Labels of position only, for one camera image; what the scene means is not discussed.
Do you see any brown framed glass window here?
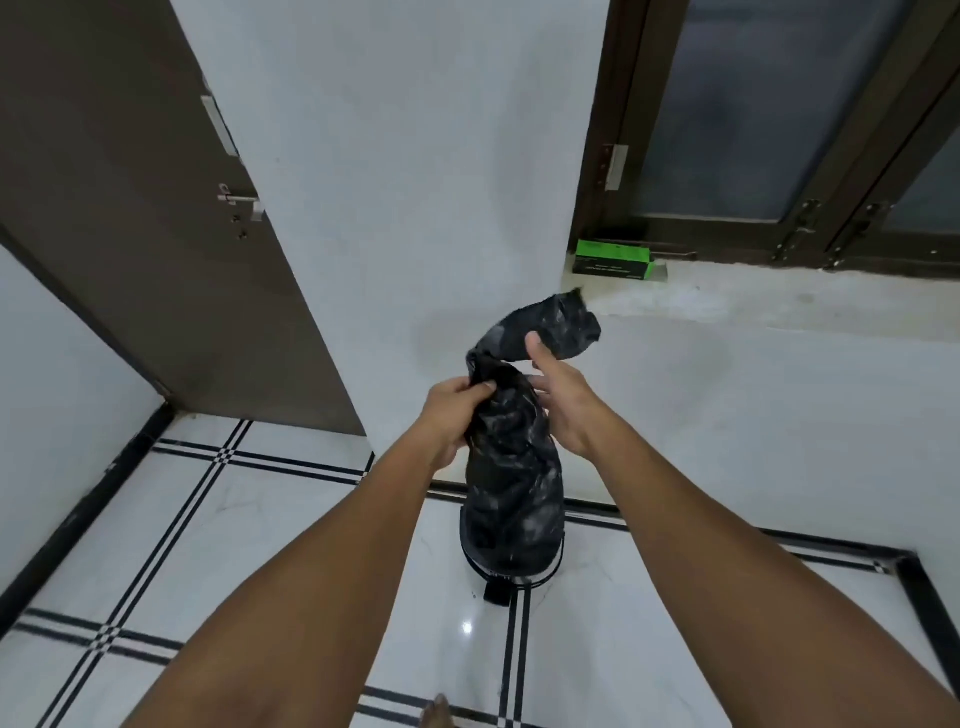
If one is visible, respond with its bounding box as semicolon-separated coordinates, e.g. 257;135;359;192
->
570;0;960;280

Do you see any person's right forearm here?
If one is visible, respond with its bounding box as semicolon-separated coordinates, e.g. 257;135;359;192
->
581;420;960;728

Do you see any green and black box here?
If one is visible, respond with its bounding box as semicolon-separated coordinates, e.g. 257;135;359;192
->
572;239;656;282

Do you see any person's left hand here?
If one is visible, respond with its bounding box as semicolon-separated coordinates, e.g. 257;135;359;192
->
414;376;498;473

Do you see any silver door latch plate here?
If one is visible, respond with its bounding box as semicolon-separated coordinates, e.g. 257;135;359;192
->
200;94;241;159

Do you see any person's left forearm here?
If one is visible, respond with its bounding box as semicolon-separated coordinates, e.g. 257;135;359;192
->
120;427;451;728

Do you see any silver door handle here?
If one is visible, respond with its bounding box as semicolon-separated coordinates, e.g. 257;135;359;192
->
216;182;265;223

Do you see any person's right hand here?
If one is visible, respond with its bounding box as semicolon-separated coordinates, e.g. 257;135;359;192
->
525;332;621;460

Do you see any brown wooden door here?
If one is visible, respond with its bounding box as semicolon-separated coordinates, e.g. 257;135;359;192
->
0;0;367;438

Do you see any black plastic garbage bag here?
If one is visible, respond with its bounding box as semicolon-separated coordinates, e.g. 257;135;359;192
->
459;288;603;579

